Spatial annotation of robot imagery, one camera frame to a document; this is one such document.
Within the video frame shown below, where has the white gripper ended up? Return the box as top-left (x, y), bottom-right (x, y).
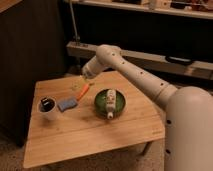
top-left (80, 56), bottom-right (109, 83)

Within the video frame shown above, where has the white ceramic cup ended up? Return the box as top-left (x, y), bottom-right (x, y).
top-left (38, 97), bottom-right (57, 121)

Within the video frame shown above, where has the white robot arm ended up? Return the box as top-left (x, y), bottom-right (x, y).
top-left (82, 45), bottom-right (213, 171)

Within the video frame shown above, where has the black object in cup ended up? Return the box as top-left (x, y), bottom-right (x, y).
top-left (41, 98), bottom-right (52, 112)

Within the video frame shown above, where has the orange carrot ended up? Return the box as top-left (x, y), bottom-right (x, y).
top-left (76, 84), bottom-right (90, 101)

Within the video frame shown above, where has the green bowl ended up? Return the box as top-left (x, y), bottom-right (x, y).
top-left (94, 89), bottom-right (126, 120)

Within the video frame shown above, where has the blue sponge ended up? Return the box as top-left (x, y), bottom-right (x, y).
top-left (57, 97), bottom-right (78, 112)

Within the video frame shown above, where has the white bottle in bowl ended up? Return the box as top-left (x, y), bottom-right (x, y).
top-left (106, 89), bottom-right (116, 119)

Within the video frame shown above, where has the wooden table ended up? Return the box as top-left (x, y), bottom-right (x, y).
top-left (23, 71), bottom-right (165, 168)

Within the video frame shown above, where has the metal pole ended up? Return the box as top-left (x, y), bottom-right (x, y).
top-left (69, 0), bottom-right (80, 45)

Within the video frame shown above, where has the lower wooden shelf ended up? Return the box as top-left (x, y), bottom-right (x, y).
top-left (66, 41), bottom-right (213, 80)

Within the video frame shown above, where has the wooden shelf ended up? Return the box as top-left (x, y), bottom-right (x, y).
top-left (66, 41), bottom-right (213, 80)
top-left (63, 0), bottom-right (213, 20)

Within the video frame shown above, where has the upper wooden shelf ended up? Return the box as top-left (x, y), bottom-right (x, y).
top-left (63, 0), bottom-right (213, 20)

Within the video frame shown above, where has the black handle on shelf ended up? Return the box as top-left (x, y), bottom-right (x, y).
top-left (165, 56), bottom-right (195, 66)

